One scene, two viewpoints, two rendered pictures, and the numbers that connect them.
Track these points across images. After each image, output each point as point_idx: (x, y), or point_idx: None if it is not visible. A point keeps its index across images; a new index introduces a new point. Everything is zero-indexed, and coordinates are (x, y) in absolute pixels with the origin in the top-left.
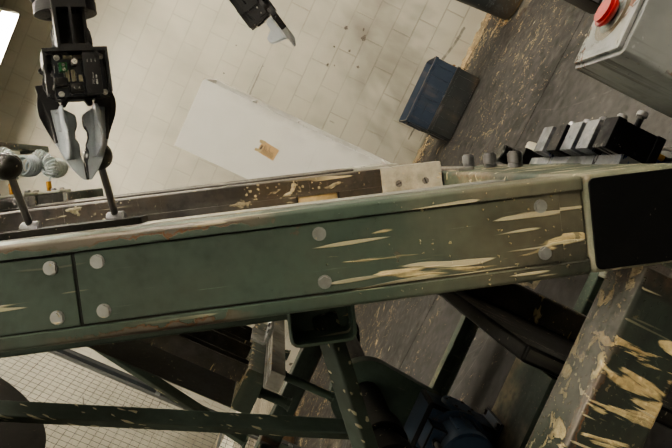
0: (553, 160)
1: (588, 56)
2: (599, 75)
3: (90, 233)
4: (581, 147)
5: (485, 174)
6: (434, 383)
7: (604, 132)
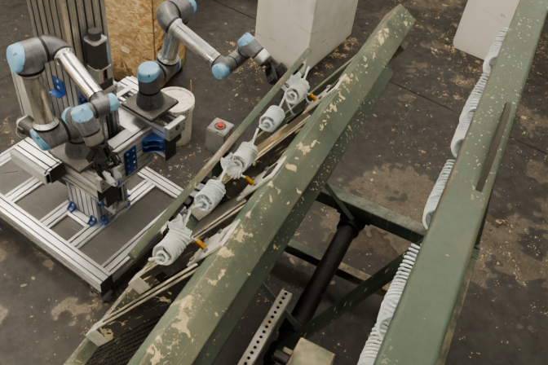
0: (189, 208)
1: (227, 130)
2: (226, 137)
3: (311, 91)
4: (202, 186)
5: (225, 173)
6: None
7: (204, 178)
